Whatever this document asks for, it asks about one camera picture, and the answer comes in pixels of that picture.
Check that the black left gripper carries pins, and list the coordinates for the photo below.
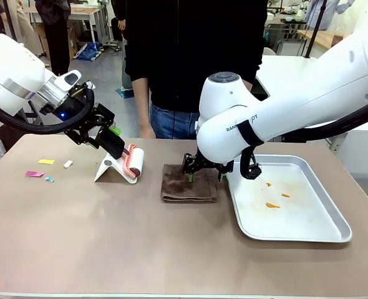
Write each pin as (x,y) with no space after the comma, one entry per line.
(78,115)

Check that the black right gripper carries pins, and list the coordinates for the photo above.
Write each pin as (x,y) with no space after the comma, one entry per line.
(206,163)

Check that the brown cloth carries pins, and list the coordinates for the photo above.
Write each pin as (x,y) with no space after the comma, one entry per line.
(177,187)

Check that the blue paper scrap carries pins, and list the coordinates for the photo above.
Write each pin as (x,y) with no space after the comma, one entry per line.
(49,179)

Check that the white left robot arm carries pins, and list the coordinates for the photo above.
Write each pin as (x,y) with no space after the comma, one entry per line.
(9,68)

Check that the person's right forearm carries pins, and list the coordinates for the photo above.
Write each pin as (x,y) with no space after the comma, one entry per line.
(141,102)

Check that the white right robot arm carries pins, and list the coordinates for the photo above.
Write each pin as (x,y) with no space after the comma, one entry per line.
(296,93)

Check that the person's right hand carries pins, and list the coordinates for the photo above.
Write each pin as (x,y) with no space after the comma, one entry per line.
(148,131)

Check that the white lint roller stand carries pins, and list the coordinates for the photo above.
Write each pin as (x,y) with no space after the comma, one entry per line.
(106,169)

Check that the white paper scrap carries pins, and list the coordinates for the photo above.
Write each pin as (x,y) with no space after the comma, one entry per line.
(68,164)

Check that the yellow paper scrap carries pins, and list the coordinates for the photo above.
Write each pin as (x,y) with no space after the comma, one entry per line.
(46,161)

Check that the bystander in blue jeans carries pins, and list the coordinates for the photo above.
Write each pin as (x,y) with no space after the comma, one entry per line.
(126,68)

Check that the pink paper scrap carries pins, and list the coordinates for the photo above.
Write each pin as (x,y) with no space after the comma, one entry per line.
(34,173)

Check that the large orange sauce stain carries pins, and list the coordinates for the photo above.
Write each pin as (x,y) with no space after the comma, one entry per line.
(272,205)

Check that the blue plastic bag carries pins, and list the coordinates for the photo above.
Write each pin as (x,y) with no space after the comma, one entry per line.
(89,51)

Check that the thin orange sauce stain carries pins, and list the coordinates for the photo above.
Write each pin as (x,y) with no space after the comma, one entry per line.
(286,195)

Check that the silver metal tray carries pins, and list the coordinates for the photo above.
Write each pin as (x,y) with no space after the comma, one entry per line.
(296,218)

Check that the bystander in black trousers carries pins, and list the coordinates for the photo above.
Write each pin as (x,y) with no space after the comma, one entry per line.
(54,37)

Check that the person in black hoodie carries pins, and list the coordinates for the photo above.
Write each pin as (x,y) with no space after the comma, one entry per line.
(187,46)

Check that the wooden background table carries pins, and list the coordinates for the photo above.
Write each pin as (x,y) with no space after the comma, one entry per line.
(81,12)

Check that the bystander in beige trousers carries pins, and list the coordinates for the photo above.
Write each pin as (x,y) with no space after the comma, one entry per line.
(25,28)

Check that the light wooden workbench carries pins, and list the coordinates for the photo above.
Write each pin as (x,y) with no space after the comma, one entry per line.
(321,39)

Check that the black vertical pole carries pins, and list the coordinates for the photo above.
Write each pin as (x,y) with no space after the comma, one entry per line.
(315,28)

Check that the bystander in light blue shirt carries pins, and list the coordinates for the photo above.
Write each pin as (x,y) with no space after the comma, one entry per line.
(324,14)

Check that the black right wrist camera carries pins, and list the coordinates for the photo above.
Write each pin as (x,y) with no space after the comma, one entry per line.
(253,171)

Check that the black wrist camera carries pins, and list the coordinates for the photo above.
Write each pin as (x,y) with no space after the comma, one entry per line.
(81,90)
(253,171)

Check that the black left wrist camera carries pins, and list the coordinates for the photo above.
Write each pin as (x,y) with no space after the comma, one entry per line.
(81,90)

